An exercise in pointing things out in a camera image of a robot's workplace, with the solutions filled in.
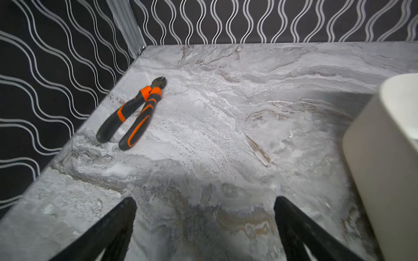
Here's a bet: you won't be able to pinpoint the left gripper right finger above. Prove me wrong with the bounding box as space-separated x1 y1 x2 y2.
274 196 361 261

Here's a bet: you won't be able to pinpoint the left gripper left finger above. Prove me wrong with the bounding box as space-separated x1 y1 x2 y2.
51 197 137 261

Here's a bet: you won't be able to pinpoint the cream plastic bin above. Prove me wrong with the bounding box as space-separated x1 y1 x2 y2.
342 74 418 261

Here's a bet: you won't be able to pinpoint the orange black pliers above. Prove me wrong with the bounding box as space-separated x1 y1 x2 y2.
95 76 168 151

